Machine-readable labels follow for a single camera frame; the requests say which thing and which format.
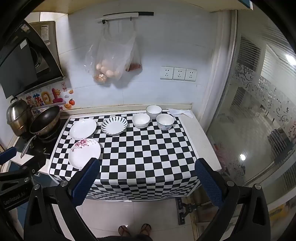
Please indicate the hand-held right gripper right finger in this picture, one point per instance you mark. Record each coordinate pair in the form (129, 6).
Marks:
(208, 183)

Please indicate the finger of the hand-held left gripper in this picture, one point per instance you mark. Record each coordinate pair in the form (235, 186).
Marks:
(7, 154)
(35, 163)

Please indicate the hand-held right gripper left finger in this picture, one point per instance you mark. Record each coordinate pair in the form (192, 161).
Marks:
(85, 179)

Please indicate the dark-rimmed white bowl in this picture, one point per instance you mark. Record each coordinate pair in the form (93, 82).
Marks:
(153, 111)

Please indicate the black induction cooktop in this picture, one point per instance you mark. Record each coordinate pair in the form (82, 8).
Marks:
(49, 146)

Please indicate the floral white plate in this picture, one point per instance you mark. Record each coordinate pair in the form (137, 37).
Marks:
(84, 153)

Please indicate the dark floor tool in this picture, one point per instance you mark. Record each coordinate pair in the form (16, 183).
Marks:
(185, 209)

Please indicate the stainless steel pot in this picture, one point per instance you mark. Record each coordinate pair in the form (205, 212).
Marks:
(17, 115)

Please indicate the dark frying pan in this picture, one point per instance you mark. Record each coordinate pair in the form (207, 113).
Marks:
(45, 120)

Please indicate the plain white plate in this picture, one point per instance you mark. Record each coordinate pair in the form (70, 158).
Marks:
(82, 128)

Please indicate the striped white plate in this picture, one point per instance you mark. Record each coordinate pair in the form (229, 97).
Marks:
(114, 125)

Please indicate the black white checkered mat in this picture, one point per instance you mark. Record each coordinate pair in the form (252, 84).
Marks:
(143, 157)

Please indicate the yellow cardboard box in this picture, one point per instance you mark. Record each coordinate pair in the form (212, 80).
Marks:
(276, 212)

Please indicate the blue-patterned white bowl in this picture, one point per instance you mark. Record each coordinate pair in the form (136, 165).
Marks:
(165, 122)

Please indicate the white paper sheet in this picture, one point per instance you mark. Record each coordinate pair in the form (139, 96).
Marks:
(180, 112)

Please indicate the person's right foot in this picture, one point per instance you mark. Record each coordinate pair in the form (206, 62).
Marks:
(146, 229)

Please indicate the plain white bowl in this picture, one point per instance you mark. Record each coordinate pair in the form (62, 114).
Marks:
(141, 120)

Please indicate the glass sliding door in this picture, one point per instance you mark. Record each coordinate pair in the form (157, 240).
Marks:
(254, 104)

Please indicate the black range hood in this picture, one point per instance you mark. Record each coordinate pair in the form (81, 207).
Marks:
(18, 62)

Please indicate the clear plastic bag with eggs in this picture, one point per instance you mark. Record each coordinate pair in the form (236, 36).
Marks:
(108, 60)

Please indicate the plastic bag with red contents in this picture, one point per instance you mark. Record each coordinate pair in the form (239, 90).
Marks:
(135, 63)

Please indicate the colourful wall stickers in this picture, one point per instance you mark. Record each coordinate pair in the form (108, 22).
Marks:
(47, 97)

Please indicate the white wall socket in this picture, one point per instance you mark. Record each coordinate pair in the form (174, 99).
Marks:
(191, 74)
(167, 73)
(179, 74)

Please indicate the wall hook rail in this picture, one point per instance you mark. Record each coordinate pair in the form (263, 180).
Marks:
(120, 16)

